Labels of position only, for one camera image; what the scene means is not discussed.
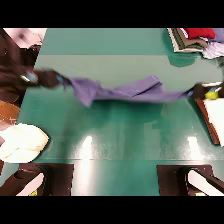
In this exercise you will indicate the lavender blue T-shirt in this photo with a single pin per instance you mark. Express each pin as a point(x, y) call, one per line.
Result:
point(93, 91)

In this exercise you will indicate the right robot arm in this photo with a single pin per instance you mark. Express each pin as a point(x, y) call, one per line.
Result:
point(203, 180)

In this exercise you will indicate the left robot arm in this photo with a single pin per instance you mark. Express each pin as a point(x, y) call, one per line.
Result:
point(13, 66)

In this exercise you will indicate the cream white garment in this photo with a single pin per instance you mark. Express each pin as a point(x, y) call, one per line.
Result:
point(21, 143)

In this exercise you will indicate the brown garment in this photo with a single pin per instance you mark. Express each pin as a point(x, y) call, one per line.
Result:
point(8, 115)
point(208, 121)

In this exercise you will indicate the olive garment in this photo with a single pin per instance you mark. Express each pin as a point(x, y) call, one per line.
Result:
point(191, 44)

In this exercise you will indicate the red garment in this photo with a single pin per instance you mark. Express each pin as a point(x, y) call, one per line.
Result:
point(200, 32)

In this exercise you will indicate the pale lavender garment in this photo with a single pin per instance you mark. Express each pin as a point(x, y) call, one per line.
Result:
point(215, 49)

